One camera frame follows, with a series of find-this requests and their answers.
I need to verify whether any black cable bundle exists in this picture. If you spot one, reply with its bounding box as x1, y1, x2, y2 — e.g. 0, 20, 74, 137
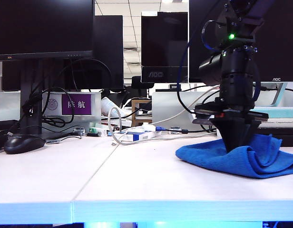
21, 87, 76, 129

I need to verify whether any teal cover book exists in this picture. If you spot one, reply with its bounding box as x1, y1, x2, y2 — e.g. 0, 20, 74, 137
251, 106, 293, 120

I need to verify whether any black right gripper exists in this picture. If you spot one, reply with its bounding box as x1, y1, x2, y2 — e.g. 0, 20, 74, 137
192, 94, 270, 153

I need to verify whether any white monitor cable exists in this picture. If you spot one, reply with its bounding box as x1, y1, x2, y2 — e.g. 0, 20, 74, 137
150, 85, 221, 126

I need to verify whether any large black AOC monitor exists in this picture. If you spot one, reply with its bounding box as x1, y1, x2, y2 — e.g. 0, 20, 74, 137
188, 0, 293, 84

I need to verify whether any blue microfibre rag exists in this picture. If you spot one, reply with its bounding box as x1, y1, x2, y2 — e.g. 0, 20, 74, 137
175, 133, 293, 179

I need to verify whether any small black AOC monitor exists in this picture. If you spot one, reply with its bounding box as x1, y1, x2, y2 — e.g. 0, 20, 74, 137
141, 11, 189, 84

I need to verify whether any black computer mouse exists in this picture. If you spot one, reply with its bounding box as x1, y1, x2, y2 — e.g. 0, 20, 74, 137
3, 134, 47, 155

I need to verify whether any black office chair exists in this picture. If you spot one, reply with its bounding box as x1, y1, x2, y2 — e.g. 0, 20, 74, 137
131, 76, 155, 97

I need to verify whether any black cable with ferrite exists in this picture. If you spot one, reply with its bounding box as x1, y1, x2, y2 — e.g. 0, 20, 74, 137
165, 128, 217, 133

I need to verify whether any white cover book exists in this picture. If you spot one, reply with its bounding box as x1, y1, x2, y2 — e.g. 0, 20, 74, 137
258, 117, 293, 129

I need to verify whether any silver teal monitor stand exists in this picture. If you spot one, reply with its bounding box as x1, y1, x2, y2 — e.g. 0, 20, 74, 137
253, 82, 290, 107

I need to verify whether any white plastic bag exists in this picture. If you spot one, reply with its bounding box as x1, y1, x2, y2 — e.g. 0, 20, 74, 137
100, 96, 128, 117

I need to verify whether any plain black monitor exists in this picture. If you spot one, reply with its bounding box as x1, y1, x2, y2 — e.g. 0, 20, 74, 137
1, 15, 125, 92

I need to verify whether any blue white box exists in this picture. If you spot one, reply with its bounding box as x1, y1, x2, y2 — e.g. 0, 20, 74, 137
113, 130, 163, 143

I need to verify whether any black monitor stand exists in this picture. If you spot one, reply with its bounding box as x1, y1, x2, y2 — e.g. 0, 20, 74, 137
20, 59, 75, 141

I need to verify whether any white plug adapter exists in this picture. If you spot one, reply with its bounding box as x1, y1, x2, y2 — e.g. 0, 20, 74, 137
143, 122, 158, 132

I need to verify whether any green white small box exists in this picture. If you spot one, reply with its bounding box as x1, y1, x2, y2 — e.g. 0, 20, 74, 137
88, 127, 108, 138

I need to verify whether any wooden shelf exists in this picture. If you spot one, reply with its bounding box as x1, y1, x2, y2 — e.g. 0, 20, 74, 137
131, 99, 153, 127

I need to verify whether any black monitor with button row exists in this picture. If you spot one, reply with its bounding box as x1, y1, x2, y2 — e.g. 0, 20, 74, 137
0, 0, 95, 61

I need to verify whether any grey looped cable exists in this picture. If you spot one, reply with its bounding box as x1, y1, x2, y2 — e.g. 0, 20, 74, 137
107, 106, 218, 146

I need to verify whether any purple name sign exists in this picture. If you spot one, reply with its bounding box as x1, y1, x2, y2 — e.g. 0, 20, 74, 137
61, 94, 92, 116

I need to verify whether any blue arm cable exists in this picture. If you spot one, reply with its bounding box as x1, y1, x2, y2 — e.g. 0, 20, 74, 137
176, 20, 223, 114

